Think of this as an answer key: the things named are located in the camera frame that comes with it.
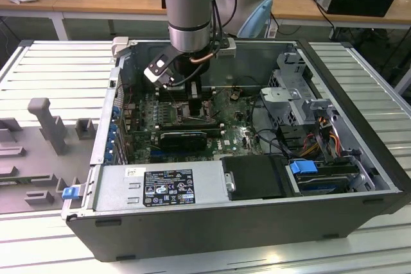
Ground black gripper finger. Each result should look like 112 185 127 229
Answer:
188 81 203 118

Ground thin wire locking lever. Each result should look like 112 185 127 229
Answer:
166 89 181 110
178 115 216 124

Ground CPU socket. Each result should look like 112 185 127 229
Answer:
175 99 216 124

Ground black RAM slot row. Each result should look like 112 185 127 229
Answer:
157 86 216 102
153 121 224 137

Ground black graphics card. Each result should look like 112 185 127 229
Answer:
159 131 208 152

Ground green motherboard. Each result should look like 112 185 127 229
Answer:
120 89 267 164

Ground grey case release latch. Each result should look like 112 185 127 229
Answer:
110 37 133 60

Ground metal drive cage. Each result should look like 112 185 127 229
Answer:
259 51 341 127

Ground pale blue teach pendant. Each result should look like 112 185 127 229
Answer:
237 0 274 39

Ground white power strip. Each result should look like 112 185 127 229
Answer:
265 17 278 39

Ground blue card retainer clips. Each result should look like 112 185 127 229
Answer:
107 103 121 163

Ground black plastic shroud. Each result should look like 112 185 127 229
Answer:
221 155 293 201

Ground silver power supply unit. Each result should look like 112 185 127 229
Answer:
92 161 237 212

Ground hard disk in blue carrier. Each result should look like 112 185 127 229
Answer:
288 158 359 196

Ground black open PC case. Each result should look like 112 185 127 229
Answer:
60 37 411 262

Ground blue case latch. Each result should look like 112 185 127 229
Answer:
62 186 81 200

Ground grey parts rack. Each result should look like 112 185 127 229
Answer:
0 97 99 214

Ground brown cable sleeve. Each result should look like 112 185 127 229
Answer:
189 49 214 63

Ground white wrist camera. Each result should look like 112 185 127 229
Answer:
143 56 175 88

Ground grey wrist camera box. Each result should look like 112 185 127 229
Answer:
214 38 238 59

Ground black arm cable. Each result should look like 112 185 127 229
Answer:
209 0 226 51

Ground black looped wire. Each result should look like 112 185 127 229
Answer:
250 94 290 156

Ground yellow red wire bundle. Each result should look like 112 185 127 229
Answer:
301 116 342 159

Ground black power cable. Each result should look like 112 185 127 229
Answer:
316 0 337 41

